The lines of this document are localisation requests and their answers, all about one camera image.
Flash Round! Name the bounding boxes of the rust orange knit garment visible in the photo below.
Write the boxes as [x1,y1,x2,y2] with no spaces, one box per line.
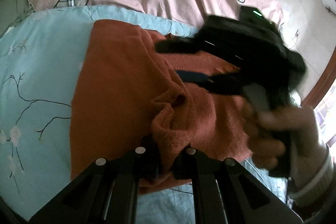
[70,20,251,194]

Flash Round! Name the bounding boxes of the right forearm with sleeve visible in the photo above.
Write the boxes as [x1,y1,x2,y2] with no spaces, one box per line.
[287,143,335,223]

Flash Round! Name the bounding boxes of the person's right hand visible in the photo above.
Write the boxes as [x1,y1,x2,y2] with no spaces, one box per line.
[241,102,327,189]

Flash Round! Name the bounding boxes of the light blue floral quilt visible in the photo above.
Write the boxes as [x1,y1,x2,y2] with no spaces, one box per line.
[0,4,289,224]

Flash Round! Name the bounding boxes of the grey-green pillow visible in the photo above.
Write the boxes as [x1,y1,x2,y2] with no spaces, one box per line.
[0,0,34,37]

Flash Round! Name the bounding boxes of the wooden window frame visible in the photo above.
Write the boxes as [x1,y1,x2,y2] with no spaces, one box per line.
[301,50,336,108]

